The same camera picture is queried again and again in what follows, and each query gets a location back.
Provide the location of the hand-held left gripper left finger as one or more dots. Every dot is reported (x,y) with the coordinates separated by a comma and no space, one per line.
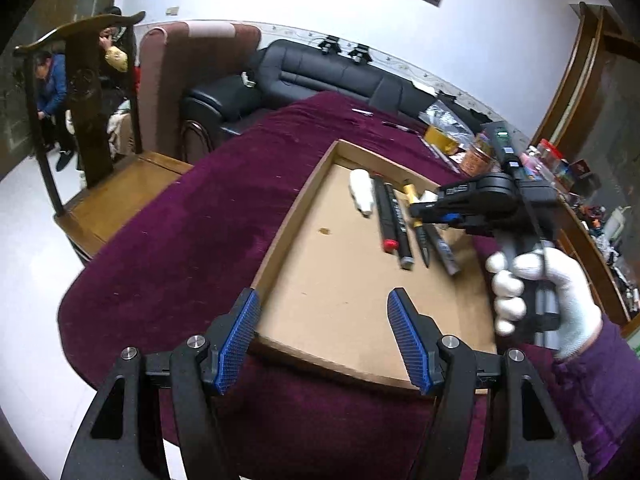
(237,345)

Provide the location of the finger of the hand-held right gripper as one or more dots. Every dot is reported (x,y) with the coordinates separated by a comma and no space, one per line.
(435,210)

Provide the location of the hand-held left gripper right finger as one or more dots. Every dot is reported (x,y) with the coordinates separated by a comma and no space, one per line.
(412,345)

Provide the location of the white box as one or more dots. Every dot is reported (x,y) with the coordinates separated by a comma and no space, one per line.
(428,196)

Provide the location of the yellow and black pen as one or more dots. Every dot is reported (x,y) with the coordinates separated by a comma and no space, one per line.
(417,230)

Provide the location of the black marker with grey cap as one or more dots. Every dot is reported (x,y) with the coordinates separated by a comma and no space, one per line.
(400,230)

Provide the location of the white marker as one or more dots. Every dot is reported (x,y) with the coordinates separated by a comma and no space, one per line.
(444,252)

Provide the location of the black marker with red cap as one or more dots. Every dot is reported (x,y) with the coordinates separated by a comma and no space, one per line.
(384,215)

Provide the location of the small white roll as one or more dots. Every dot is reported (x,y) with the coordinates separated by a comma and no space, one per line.
(361,192)

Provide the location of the brown cardboard box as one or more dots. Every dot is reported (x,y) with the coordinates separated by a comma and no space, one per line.
(340,280)

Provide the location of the person's right forearm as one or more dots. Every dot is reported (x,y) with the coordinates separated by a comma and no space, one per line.
(600,400)

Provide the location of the person's right hand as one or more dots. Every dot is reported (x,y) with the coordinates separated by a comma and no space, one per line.
(575,305)

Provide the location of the brown labelled jar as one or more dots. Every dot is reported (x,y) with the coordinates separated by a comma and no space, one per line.
(477,155)

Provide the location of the yellow tape roll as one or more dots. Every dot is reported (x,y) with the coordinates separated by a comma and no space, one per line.
(442,141)

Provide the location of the dark pen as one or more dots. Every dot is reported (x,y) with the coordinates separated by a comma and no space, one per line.
(400,127)

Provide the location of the clear plastic bag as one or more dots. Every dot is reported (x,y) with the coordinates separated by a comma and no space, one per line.
(445,115)

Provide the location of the pile of assorted clutter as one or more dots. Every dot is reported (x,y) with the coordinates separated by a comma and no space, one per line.
(600,220)

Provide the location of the purple velvet tablecloth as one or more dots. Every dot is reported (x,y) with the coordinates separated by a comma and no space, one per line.
(175,240)

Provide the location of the silver tweezers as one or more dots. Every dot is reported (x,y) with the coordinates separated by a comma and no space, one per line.
(361,111)

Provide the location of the wooden sideboard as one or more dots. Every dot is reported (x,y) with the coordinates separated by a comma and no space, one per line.
(605,270)

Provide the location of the black device on sofa back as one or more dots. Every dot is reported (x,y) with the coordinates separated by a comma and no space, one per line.
(359,55)
(330,45)

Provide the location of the black leather sofa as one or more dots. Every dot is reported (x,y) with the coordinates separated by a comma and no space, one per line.
(310,85)

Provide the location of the dark wooden chair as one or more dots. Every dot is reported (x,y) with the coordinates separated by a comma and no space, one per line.
(130,190)

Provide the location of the maroon upholstered chair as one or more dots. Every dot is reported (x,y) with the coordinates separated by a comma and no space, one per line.
(190,70)

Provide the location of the wooden door frame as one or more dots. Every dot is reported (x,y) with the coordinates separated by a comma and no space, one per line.
(570,80)

